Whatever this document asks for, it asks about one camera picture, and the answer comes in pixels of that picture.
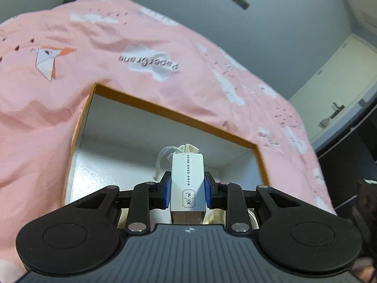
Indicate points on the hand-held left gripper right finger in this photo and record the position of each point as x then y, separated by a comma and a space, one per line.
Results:
208, 190

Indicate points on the orange cardboard box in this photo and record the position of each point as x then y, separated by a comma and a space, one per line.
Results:
123, 129

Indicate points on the white printed carton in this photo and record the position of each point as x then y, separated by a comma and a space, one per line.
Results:
187, 182

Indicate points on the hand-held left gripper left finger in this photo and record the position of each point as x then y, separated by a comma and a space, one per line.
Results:
166, 189

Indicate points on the pink printed blanket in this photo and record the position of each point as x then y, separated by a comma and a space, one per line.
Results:
88, 64

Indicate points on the dark cloth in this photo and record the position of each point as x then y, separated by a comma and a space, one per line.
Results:
366, 212

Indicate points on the dark furniture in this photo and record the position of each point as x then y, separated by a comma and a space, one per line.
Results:
353, 141

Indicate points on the cream door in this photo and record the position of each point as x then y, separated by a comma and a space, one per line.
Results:
338, 73

